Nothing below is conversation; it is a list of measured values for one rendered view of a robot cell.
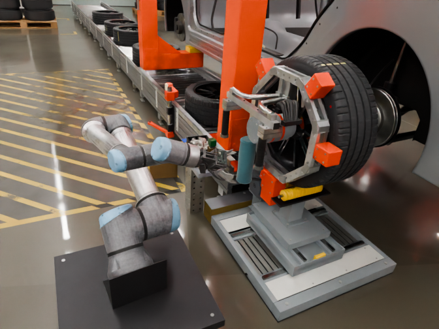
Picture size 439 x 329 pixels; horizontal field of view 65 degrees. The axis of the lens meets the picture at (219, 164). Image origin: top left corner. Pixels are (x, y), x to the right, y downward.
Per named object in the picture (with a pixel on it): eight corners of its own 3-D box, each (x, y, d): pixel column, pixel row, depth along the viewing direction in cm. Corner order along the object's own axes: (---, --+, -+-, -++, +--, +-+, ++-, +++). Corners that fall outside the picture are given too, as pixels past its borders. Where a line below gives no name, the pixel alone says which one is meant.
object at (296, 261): (341, 259, 199) (345, 247, 194) (291, 278, 185) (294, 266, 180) (290, 210, 237) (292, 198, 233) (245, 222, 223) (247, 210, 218)
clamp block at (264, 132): (281, 137, 146) (283, 126, 143) (262, 140, 142) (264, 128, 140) (274, 132, 150) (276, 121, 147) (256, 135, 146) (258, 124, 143)
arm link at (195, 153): (179, 168, 134) (180, 146, 138) (191, 171, 137) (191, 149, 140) (189, 162, 127) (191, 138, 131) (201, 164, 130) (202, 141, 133)
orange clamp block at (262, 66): (277, 73, 174) (273, 57, 175) (265, 74, 170) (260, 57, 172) (271, 79, 180) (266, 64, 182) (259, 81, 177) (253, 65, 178)
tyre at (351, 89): (280, 141, 224) (351, 205, 176) (249, 147, 214) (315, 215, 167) (304, 38, 187) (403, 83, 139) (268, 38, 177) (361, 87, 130)
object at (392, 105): (372, 157, 193) (410, 117, 169) (362, 159, 190) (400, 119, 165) (341, 116, 209) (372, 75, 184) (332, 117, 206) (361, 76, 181)
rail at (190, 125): (238, 186, 243) (240, 159, 232) (226, 188, 239) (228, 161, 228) (144, 83, 432) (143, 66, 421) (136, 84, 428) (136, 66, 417)
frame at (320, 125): (312, 199, 164) (340, 89, 137) (301, 202, 161) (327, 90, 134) (254, 149, 206) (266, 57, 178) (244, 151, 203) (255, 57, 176)
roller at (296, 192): (325, 192, 187) (327, 183, 184) (281, 204, 175) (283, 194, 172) (318, 187, 191) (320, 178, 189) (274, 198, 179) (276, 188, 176)
